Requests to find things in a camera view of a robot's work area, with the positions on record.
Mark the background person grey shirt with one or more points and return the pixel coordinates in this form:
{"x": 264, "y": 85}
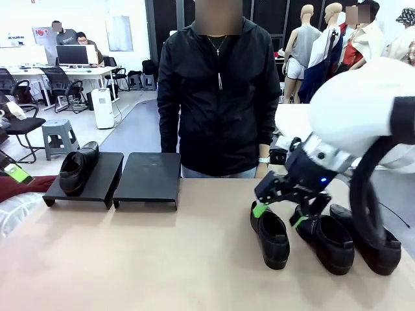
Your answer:
{"x": 66, "y": 37}

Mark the wall notice papers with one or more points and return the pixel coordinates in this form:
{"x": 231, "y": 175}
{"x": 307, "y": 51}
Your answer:
{"x": 15, "y": 40}

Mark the person's right forearm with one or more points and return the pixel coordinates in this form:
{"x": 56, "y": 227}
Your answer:
{"x": 168, "y": 136}

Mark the large grey plastic stool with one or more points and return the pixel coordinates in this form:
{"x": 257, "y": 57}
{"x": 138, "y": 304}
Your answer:
{"x": 56, "y": 124}

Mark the mannequin red top cream jacket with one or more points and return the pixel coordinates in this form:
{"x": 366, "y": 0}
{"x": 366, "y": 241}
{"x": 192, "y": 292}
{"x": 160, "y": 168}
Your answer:
{"x": 369, "y": 39}

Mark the dark red cloth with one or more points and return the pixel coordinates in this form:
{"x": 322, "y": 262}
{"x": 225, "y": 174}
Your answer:
{"x": 39, "y": 186}

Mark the white air purifier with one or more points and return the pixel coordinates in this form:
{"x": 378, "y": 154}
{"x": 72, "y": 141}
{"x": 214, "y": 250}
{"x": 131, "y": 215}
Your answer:
{"x": 103, "y": 110}

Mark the white work table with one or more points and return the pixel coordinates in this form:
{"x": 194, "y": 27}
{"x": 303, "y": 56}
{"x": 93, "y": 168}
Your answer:
{"x": 291, "y": 120}

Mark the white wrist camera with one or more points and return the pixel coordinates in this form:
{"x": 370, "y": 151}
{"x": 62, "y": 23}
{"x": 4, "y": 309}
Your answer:
{"x": 282, "y": 143}

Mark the white crumpled plastic sheet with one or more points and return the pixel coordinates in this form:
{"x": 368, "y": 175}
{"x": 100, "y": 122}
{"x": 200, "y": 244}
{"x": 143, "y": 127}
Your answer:
{"x": 16, "y": 214}

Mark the black tripod pole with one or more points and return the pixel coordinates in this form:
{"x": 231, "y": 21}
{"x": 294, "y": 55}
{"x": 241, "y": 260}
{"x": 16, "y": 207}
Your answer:
{"x": 331, "y": 45}

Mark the small grey plastic stool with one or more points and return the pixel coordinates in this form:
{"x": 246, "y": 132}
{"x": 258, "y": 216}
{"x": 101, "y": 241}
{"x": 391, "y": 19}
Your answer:
{"x": 135, "y": 79}
{"x": 149, "y": 79}

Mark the black textured loafer shoe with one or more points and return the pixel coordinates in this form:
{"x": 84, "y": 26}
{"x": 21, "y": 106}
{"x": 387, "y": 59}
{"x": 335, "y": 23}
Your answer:
{"x": 275, "y": 249}

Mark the mannequin hat yellow shorts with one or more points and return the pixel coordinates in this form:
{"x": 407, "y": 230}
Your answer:
{"x": 402, "y": 48}

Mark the long white office desk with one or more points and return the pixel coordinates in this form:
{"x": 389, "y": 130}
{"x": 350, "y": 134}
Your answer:
{"x": 81, "y": 72}

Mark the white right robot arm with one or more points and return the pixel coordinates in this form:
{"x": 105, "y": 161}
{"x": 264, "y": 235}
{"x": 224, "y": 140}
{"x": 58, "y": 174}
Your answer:
{"x": 350, "y": 103}

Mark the black backpack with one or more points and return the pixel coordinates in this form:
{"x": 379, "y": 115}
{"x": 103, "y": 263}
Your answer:
{"x": 150, "y": 67}

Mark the mannequin grey tank top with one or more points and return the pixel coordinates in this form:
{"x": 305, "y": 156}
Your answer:
{"x": 304, "y": 42}

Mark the black computer monitor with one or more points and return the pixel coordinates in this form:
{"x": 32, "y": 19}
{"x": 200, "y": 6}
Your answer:
{"x": 72, "y": 54}

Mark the mannequin white navy coat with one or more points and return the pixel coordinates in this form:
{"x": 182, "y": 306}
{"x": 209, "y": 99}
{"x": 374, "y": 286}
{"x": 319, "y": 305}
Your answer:
{"x": 319, "y": 55}

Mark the person in black jacket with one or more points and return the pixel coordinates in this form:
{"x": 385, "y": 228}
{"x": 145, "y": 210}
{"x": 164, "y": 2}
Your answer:
{"x": 227, "y": 129}

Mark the black shoe stand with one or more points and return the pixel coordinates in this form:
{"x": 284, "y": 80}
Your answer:
{"x": 103, "y": 181}
{"x": 149, "y": 175}

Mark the silver wrist watch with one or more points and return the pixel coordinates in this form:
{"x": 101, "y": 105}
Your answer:
{"x": 264, "y": 159}

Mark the black shoe grey insole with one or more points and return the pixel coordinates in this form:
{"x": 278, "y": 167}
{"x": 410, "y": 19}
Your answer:
{"x": 78, "y": 168}

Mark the black glossy dress shoe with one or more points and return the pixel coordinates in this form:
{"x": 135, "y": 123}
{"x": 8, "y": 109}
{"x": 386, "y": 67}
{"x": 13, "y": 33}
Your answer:
{"x": 330, "y": 246}
{"x": 386, "y": 259}

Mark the framed wall panel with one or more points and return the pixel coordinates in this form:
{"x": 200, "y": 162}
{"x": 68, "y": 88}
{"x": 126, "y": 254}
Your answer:
{"x": 119, "y": 32}

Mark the wall poster red circle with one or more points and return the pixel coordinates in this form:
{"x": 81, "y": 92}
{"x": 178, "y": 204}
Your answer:
{"x": 42, "y": 35}

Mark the person's left hand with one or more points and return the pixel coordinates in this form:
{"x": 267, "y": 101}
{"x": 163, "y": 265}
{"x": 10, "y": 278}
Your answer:
{"x": 262, "y": 170}

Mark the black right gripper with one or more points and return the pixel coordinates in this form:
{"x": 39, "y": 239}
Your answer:
{"x": 304, "y": 171}

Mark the background person brown shirt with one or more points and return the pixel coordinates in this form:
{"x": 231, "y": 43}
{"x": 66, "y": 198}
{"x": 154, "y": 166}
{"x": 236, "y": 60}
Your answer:
{"x": 92, "y": 45}

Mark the person's left forearm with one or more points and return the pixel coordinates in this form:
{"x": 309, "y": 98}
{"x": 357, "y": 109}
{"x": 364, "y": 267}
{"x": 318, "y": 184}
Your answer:
{"x": 267, "y": 136}

